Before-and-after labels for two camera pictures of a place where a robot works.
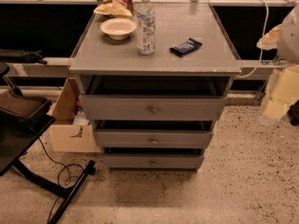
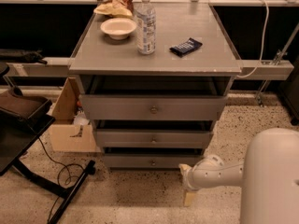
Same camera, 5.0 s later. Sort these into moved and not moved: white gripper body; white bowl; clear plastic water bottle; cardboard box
Moved: white gripper body
Not moved: white bowl; clear plastic water bottle; cardboard box
